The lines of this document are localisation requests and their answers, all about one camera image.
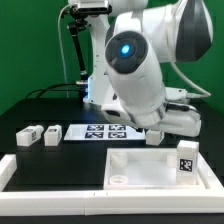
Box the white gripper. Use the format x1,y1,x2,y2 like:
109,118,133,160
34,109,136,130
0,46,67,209
101,88,201,137

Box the white square table top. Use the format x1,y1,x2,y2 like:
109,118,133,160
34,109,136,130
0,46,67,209
103,148,221,190

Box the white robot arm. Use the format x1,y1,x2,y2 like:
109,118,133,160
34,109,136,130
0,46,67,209
68,0,213,137

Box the white fiducial marker plate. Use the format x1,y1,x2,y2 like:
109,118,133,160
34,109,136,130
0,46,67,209
64,124,145,141

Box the white U-shaped border fence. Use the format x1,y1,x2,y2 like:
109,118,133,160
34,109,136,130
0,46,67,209
0,154,224,216

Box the white camera box top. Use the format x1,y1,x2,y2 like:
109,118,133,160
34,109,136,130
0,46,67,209
77,0,110,14

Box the black cables on table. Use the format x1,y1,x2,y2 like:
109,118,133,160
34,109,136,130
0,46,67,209
24,79,89,100

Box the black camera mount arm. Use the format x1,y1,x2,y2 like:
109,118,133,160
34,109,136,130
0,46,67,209
67,6,88,83

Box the white hanging cable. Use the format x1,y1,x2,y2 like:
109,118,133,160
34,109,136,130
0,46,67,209
57,4,72,99

